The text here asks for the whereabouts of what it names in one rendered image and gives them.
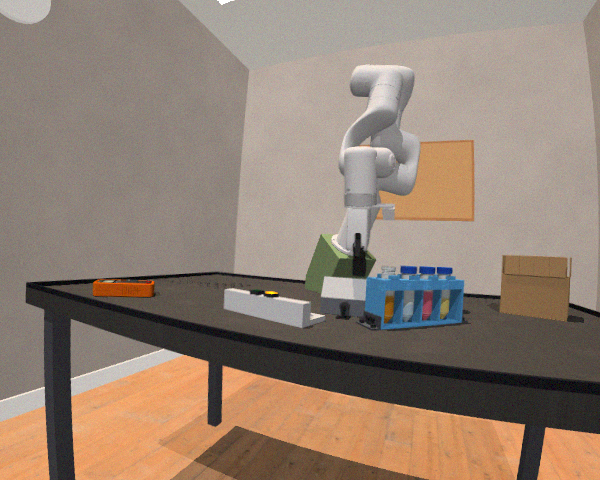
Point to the orange digital multimeter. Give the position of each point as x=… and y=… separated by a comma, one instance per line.
x=123, y=288

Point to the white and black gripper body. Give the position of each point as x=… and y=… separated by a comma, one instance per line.
x=358, y=221

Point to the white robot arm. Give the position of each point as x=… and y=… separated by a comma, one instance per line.
x=366, y=170

